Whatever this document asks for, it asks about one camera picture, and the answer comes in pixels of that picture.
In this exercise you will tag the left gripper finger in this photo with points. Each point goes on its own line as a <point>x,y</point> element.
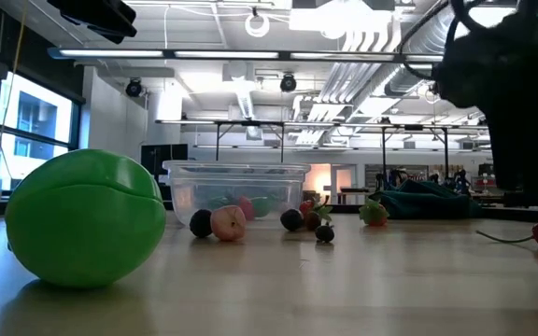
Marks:
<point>110,16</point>
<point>105,32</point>

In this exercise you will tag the red toy strawberry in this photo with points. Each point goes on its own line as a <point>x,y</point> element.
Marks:
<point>306,207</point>
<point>374,216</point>

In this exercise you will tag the smooth green toy fruit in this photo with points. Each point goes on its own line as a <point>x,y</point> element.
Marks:
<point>85,224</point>

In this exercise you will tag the clear plastic tupperware container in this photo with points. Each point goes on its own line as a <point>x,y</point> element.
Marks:
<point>231,179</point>

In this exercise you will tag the dark toy blueberry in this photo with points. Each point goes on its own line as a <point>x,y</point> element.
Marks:
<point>200,224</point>
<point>292,220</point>

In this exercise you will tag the tiny dark toy berry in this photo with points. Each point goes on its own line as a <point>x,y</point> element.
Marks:
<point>325,233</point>

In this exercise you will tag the pink toy peach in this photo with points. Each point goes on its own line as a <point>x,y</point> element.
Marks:
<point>228,224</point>

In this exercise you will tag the dark red toy berry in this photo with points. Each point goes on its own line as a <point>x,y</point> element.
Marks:
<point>313,222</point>

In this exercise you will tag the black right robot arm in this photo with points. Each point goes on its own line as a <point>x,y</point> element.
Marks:
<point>507,56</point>

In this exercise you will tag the long ceiling light bar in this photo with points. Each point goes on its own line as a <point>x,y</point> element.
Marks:
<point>110,53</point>

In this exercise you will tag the black round ceiling fixture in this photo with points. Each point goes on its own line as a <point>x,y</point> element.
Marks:
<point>133,88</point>
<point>288,83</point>

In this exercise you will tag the large dark-framed window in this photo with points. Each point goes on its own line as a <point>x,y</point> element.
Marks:
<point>35,112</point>

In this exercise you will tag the dark green cloth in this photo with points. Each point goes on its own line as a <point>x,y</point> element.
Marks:
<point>428,200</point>

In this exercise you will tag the black monitor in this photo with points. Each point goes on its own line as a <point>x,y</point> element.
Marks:
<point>164,156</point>

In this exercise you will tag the black aluminium table frame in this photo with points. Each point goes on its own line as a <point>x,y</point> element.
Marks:
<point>344,209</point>

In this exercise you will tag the silver ceiling duct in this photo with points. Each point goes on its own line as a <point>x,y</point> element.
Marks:
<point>344,84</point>

